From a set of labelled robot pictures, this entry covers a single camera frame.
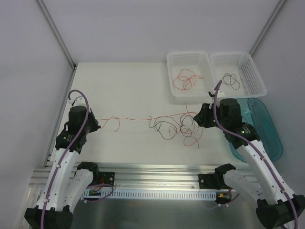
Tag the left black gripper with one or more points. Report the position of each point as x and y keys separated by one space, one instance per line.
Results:
x=93 y=122

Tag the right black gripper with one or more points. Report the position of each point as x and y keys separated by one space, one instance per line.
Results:
x=205 y=117

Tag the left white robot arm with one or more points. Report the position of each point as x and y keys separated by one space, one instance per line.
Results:
x=54 y=209

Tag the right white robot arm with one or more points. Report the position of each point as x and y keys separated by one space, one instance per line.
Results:
x=275 y=203

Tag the left white perforated basket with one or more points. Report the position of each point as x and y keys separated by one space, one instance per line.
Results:
x=191 y=76

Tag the white perforated basket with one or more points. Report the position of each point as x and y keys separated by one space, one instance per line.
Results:
x=191 y=76
x=239 y=75

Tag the teal transparent plastic tub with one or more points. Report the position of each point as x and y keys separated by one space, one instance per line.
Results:
x=255 y=113

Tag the right white perforated basket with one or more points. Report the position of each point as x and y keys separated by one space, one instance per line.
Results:
x=239 y=75

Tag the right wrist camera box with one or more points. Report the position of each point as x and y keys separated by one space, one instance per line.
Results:
x=219 y=94

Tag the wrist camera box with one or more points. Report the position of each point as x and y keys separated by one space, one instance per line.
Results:
x=78 y=101
x=219 y=94

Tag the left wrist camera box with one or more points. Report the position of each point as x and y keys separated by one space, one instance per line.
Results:
x=78 y=101

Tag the aluminium mounting rail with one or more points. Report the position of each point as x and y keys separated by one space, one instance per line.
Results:
x=156 y=177

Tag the white slotted cable duct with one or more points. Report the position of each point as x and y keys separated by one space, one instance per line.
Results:
x=151 y=194

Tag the right aluminium frame post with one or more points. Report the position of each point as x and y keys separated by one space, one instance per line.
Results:
x=267 y=26

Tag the aluminium frame post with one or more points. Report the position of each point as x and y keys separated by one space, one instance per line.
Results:
x=56 y=33
x=267 y=26

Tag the left aluminium frame post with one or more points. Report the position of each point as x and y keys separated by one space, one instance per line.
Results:
x=56 y=33

